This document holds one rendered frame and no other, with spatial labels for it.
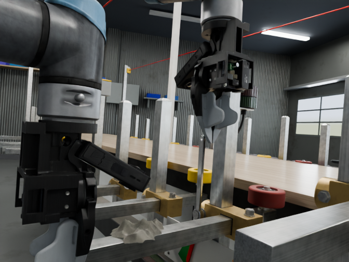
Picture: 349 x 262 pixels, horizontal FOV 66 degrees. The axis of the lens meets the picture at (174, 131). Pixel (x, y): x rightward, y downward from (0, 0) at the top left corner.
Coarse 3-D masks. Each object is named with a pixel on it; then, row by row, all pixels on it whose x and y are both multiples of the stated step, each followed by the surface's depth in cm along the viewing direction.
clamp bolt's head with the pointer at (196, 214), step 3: (195, 210) 58; (204, 210) 58; (195, 213) 58; (198, 213) 57; (204, 213) 58; (195, 216) 58; (198, 216) 57; (204, 216) 58; (192, 246) 60; (189, 249) 61; (192, 249) 60; (189, 252) 61; (189, 255) 61; (186, 258) 61; (189, 258) 61; (186, 261) 61
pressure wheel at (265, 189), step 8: (248, 192) 61; (256, 192) 58; (264, 192) 57; (272, 192) 57; (280, 192) 58; (248, 200) 61; (256, 200) 58; (264, 200) 57; (272, 200) 57; (280, 200) 57; (264, 208) 60
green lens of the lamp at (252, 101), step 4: (240, 100) 58; (244, 100) 58; (248, 100) 58; (252, 100) 58; (256, 100) 59; (240, 104) 58; (244, 104) 58; (248, 104) 58; (252, 104) 58; (256, 104) 59
